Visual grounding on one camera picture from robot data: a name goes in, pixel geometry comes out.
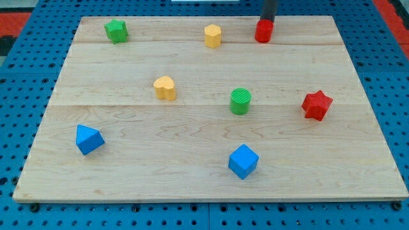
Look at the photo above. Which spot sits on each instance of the wooden board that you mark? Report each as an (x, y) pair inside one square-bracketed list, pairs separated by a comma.
[(161, 151)]

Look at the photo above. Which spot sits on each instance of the yellow hexagon block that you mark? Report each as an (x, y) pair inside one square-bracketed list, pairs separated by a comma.
[(212, 36)]

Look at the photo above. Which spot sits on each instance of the blue cube block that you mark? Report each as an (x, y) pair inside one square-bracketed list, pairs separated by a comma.
[(243, 161)]

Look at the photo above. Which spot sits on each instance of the red star block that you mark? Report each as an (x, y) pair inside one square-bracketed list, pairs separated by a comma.
[(316, 105)]

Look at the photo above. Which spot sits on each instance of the green star block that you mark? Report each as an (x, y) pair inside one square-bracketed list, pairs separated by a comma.
[(116, 31)]

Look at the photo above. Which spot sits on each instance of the black pusher rod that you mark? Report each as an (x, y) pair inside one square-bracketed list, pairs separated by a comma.
[(269, 10)]

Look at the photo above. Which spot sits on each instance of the green cylinder block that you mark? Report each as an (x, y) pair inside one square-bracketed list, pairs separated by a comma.
[(240, 99)]

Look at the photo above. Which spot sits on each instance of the blue triangle block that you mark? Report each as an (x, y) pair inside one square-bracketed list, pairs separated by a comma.
[(88, 139)]

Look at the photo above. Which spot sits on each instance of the red cylinder block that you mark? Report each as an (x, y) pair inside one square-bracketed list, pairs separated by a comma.
[(264, 29)]

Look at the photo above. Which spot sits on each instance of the yellow heart block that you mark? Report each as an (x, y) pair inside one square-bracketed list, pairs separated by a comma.
[(165, 88)]

